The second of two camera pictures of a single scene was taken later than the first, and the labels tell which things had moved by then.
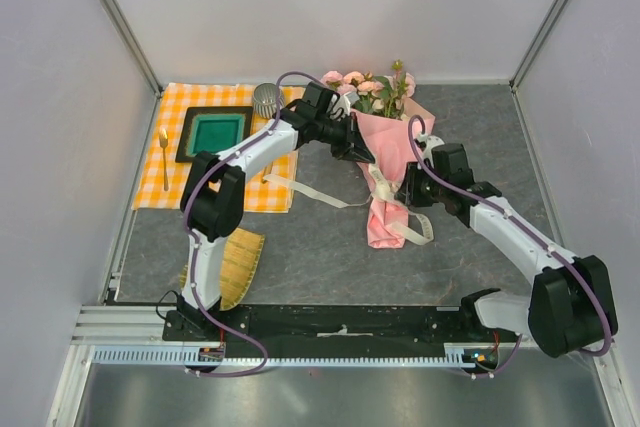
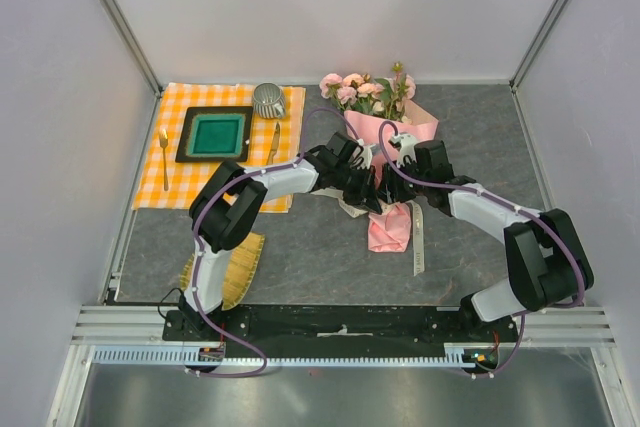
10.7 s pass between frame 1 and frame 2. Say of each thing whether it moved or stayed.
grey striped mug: stayed
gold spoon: stayed
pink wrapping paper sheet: stayed
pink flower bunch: stayed
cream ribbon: moved
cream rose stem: moved
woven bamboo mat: stayed
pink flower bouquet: stayed
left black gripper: moved
